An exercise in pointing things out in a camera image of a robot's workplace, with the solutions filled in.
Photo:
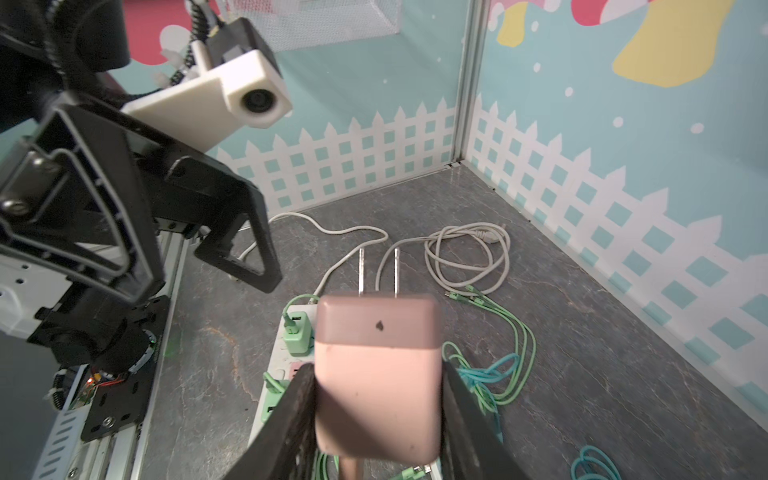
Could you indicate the white wire mesh basket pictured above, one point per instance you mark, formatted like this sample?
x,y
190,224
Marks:
x,y
297,24

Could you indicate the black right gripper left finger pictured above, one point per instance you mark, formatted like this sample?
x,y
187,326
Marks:
x,y
286,445

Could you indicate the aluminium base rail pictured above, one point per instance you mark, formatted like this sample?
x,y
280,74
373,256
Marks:
x,y
102,430

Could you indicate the pink plug adapter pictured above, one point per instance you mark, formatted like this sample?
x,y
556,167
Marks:
x,y
378,369

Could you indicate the green plug adapter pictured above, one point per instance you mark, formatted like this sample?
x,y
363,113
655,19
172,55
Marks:
x,y
299,333

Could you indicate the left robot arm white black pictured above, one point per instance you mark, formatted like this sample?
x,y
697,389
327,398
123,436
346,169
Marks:
x,y
50,47

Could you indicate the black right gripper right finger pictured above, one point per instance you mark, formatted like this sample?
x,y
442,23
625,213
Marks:
x,y
469,447

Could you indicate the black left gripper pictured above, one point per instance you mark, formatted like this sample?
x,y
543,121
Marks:
x,y
72,202

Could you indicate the large white colourful power strip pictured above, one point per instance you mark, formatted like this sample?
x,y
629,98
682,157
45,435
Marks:
x,y
283,366

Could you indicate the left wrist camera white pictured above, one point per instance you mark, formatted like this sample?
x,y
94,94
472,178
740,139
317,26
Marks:
x,y
238,84

